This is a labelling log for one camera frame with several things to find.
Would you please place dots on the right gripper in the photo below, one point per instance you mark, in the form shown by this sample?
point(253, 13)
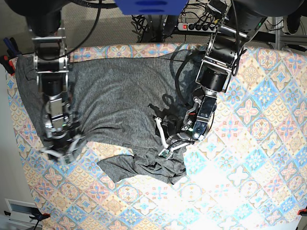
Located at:
point(62, 139)

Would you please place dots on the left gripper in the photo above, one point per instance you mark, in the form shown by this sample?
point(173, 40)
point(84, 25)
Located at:
point(174, 134)

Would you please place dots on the grey t-shirt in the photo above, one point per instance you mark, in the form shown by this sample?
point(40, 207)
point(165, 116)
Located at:
point(116, 99)

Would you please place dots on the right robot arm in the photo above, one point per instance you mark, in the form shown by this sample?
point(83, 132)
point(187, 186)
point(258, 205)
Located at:
point(50, 109)

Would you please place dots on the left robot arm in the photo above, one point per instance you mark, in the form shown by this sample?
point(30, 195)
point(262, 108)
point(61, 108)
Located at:
point(239, 23)

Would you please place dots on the patterned tablecloth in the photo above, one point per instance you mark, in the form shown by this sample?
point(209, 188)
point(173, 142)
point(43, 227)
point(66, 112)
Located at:
point(249, 173)

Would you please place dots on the red clamp bottom left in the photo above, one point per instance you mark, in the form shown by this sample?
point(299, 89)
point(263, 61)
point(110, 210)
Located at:
point(39, 217)

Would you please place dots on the red black clamp left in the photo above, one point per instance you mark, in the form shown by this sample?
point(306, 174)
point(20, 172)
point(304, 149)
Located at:
point(12, 51)

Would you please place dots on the power strip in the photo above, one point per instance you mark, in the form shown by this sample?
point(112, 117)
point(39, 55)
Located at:
point(200, 27)

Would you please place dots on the red clamp bottom right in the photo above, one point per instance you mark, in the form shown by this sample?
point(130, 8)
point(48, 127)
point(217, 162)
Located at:
point(302, 212)

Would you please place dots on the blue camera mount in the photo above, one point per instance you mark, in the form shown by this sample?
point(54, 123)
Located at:
point(151, 7)

